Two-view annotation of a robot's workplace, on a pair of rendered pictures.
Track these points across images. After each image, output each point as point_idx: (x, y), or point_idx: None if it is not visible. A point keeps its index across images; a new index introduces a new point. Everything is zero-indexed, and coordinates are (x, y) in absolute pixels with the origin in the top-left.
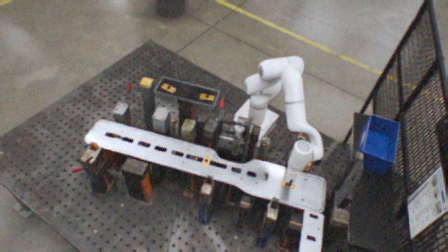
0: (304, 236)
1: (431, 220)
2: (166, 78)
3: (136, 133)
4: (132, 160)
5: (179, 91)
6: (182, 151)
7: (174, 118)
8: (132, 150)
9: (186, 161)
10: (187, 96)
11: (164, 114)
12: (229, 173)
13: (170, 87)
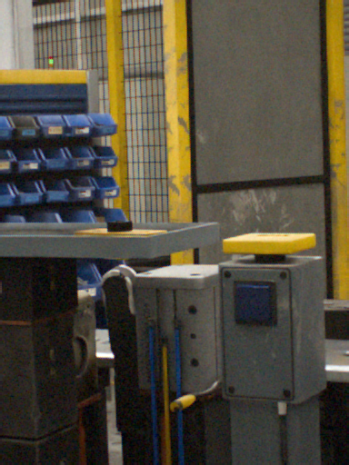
0: None
1: None
2: (122, 243)
3: (336, 362)
4: (333, 307)
5: (55, 233)
6: (107, 344)
7: (118, 270)
8: (344, 342)
9: (99, 335)
10: (16, 232)
11: (169, 269)
12: None
13: (107, 227)
